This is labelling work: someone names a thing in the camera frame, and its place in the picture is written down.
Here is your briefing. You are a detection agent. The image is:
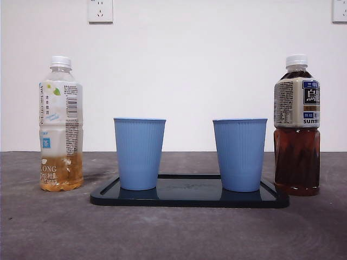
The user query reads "pale jasmine tea bottle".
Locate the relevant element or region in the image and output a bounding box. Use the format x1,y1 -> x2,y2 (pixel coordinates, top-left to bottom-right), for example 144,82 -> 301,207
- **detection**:
37,56 -> 85,192

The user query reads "dark oolong tea bottle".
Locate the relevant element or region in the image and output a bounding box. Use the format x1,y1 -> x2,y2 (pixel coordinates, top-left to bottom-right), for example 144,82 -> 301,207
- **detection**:
273,54 -> 321,197

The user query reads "blue ribbed plastic cup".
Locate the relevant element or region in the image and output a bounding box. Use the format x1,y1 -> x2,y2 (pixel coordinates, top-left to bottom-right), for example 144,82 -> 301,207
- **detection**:
113,117 -> 166,191
212,118 -> 269,192

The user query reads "dark rectangular tray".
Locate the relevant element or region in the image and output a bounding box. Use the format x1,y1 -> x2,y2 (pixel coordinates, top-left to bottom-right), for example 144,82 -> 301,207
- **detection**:
89,174 -> 290,209

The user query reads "white wall socket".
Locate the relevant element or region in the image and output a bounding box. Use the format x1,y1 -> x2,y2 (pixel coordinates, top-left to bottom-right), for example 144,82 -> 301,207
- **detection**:
332,0 -> 347,23
87,0 -> 114,24

